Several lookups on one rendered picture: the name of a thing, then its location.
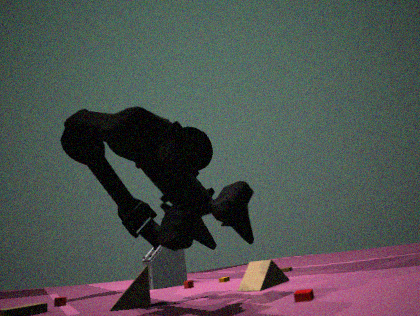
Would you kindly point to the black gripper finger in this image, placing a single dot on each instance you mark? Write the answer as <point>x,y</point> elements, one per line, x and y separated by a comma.
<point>203,236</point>
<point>242,226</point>

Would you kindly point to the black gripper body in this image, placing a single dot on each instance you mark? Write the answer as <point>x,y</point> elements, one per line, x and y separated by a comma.
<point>228,206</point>

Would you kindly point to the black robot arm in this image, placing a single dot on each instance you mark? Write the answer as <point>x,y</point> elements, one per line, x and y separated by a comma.
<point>163,150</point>

